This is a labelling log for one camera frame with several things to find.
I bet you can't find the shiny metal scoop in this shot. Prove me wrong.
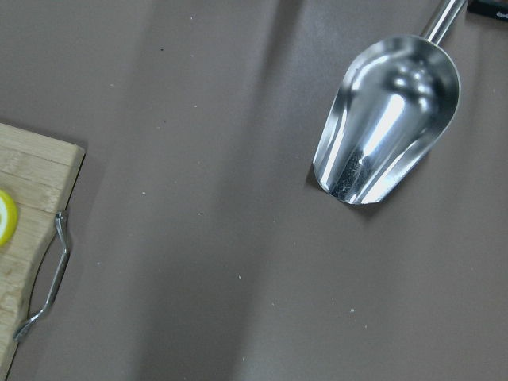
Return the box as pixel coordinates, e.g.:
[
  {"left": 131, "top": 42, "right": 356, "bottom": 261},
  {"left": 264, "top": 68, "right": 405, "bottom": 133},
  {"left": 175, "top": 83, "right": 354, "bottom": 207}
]
[{"left": 312, "top": 1, "right": 465, "bottom": 205}]

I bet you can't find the bamboo cutting board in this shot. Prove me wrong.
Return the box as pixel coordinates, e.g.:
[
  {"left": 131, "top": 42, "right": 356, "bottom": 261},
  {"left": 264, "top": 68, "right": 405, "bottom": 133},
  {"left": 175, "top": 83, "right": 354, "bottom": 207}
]
[{"left": 1, "top": 124, "right": 85, "bottom": 379}]

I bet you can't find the lower lemon slice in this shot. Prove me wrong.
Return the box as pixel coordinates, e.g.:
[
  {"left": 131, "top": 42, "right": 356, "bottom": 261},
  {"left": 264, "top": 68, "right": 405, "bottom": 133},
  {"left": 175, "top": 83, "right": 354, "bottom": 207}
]
[{"left": 0, "top": 190, "right": 18, "bottom": 246}]

